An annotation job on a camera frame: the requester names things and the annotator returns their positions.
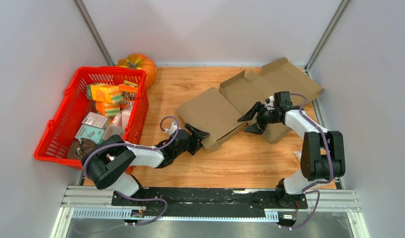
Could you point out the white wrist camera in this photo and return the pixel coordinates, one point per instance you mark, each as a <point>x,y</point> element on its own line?
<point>269,102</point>
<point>172,129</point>

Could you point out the orange snack box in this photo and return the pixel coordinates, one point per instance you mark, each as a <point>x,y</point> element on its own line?
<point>128,90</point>

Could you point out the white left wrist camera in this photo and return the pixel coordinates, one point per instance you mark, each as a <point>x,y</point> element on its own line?
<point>172,129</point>

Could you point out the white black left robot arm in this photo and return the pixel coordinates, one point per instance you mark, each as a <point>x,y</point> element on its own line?
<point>106,164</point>

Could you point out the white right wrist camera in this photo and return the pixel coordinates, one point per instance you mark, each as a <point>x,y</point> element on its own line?
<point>269,102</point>

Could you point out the teal cookie box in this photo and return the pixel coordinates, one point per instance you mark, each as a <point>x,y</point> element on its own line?
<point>89,132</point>

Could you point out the orange pumpkin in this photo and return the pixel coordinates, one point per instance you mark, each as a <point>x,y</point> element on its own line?
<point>141,62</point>

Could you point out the orange sponge pack lower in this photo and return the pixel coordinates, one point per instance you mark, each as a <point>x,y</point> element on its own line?
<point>107,109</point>

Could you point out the orange sponge pack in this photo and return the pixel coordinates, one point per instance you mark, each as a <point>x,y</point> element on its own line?
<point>107,109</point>
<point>104,93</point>

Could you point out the brown netted item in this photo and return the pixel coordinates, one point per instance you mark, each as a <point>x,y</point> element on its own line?
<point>80,148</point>

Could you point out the grey pink packet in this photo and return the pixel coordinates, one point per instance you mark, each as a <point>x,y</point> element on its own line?
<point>118,124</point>

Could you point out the flat brown cardboard sheet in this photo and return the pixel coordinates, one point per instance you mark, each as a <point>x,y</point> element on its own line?
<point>246,88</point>

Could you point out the white blue pouch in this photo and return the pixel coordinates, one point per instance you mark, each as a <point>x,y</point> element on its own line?
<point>298,155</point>

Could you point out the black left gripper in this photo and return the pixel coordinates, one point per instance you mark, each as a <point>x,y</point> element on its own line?
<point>200,134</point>

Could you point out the orange sponge pack upper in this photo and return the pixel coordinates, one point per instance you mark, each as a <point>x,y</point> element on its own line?
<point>104,93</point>

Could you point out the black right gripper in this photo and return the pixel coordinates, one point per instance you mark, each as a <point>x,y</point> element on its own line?
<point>249,115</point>

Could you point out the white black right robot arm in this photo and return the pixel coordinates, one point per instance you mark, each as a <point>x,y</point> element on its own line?
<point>322,156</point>

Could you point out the brown cardboard box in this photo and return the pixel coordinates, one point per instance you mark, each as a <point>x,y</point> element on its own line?
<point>213,113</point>

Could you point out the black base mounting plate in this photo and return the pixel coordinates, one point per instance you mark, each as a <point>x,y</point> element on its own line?
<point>211,202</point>

